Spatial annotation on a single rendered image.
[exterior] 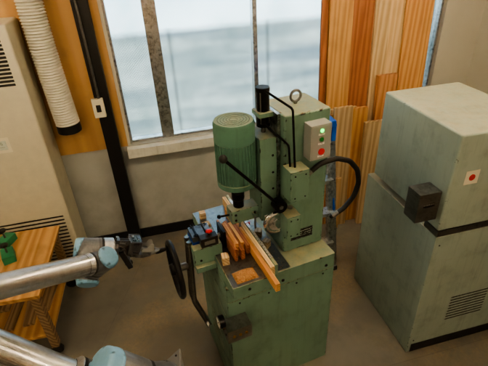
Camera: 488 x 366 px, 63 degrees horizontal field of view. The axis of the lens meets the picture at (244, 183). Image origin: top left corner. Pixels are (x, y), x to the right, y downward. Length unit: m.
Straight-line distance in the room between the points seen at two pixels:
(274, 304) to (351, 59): 1.91
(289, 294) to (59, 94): 1.85
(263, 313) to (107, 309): 1.32
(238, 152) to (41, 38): 1.53
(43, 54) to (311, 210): 1.81
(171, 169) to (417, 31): 2.12
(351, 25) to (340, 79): 0.37
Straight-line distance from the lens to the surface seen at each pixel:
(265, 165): 1.74
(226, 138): 1.61
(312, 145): 1.69
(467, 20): 3.85
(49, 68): 2.77
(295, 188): 1.72
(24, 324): 2.90
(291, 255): 2.01
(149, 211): 3.41
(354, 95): 3.29
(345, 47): 3.11
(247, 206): 1.87
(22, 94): 2.73
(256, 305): 2.01
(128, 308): 2.99
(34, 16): 2.73
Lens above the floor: 2.14
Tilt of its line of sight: 32 degrees down
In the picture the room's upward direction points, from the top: 3 degrees counter-clockwise
